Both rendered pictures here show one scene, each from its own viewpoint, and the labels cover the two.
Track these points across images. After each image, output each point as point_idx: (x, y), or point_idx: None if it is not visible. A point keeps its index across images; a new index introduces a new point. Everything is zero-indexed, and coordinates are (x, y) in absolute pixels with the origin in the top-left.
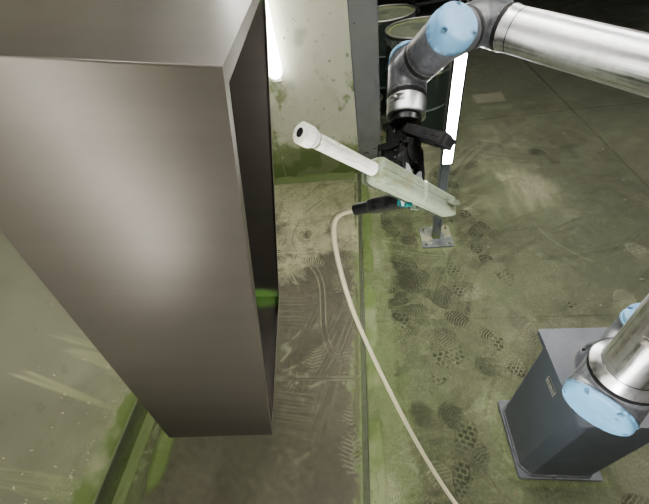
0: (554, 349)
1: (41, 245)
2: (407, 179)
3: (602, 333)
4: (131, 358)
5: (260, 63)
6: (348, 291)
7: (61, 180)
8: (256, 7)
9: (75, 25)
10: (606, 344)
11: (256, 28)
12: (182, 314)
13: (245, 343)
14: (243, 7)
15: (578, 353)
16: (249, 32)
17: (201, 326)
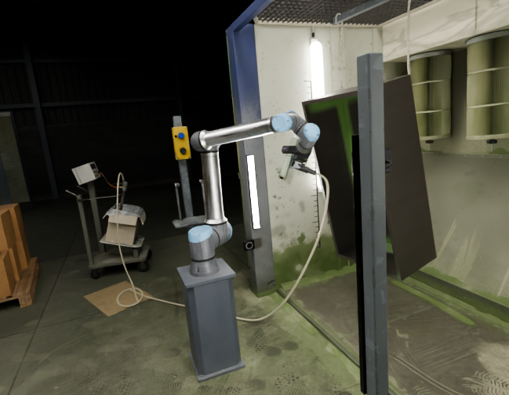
0: (228, 269)
1: (342, 127)
2: None
3: (205, 279)
4: (350, 174)
5: None
6: (322, 219)
7: (330, 114)
8: (339, 98)
9: (333, 92)
10: (221, 219)
11: None
12: (330, 158)
13: (322, 178)
14: (326, 96)
15: (219, 266)
16: None
17: (329, 164)
